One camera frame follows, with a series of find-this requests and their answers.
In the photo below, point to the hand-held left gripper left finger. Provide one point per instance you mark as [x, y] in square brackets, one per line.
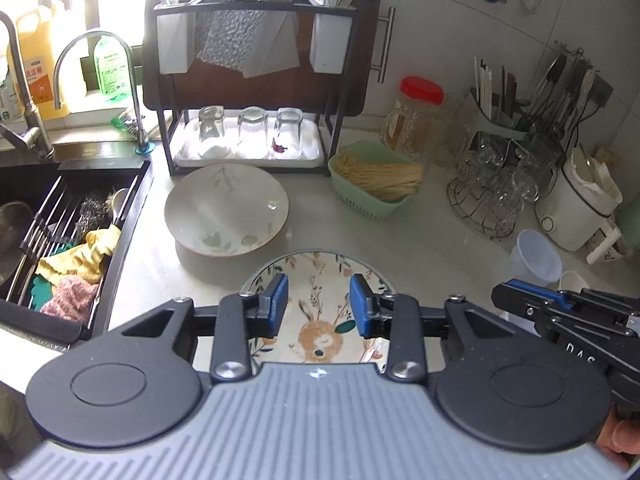
[277, 305]

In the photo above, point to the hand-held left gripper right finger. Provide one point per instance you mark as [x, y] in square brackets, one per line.
[358, 310]

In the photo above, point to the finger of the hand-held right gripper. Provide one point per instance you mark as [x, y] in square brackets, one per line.
[530, 296]

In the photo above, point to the plain white bowl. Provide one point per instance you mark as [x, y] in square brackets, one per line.
[572, 280]

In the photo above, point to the floral print plate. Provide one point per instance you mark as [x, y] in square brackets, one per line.
[320, 280]

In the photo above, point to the person's right hand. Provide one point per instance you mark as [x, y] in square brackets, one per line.
[622, 437]

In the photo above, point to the translucent plastic cup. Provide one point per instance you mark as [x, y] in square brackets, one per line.
[537, 257]

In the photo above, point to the white electric cooker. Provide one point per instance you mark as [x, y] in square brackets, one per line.
[570, 210]

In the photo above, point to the green plastic basket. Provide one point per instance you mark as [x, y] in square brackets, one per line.
[367, 202]

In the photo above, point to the large leaf print bowl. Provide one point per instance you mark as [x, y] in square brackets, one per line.
[225, 205]

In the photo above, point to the dried noodles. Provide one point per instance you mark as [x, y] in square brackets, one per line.
[380, 175]

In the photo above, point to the white drip tray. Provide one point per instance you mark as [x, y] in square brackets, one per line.
[305, 152]

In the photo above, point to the tan block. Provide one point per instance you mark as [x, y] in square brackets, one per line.
[605, 153]

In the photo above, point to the black kitchen sink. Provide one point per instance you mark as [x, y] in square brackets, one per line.
[125, 240]

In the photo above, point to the clear drinking glass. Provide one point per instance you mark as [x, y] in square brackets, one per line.
[253, 130]
[214, 130]
[289, 130]

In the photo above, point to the green chopstick holder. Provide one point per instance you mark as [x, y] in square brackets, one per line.
[495, 120]

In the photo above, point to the yellow cloth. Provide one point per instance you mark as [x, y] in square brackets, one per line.
[95, 250]

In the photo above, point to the red lid glass jar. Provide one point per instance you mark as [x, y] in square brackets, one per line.
[417, 120]

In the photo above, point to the pink cloth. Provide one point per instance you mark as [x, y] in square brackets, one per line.
[70, 297]

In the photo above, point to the steel wool scrubber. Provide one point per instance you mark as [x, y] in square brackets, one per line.
[92, 207]

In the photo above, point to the black dish rack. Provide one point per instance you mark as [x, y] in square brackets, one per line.
[165, 125]

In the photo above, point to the hanging kitchen utensils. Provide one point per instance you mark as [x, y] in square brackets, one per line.
[565, 85]

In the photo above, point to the brown wooden cutting board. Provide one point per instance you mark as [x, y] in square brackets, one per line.
[360, 75]

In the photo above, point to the green brush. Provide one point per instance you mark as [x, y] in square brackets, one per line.
[122, 124]

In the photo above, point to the curved steel faucet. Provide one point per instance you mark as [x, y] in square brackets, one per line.
[135, 110]

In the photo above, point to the white utensil holder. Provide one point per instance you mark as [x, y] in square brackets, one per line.
[327, 40]
[174, 42]

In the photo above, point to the steel pot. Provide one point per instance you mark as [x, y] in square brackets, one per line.
[12, 240]

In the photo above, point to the grey patterned cloth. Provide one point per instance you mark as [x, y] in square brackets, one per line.
[235, 25]

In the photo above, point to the green detergent bottle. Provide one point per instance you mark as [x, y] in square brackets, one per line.
[112, 70]

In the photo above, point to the angular steel faucet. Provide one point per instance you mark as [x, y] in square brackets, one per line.
[27, 105]

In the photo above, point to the yellow oil jug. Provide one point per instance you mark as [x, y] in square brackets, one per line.
[42, 60]

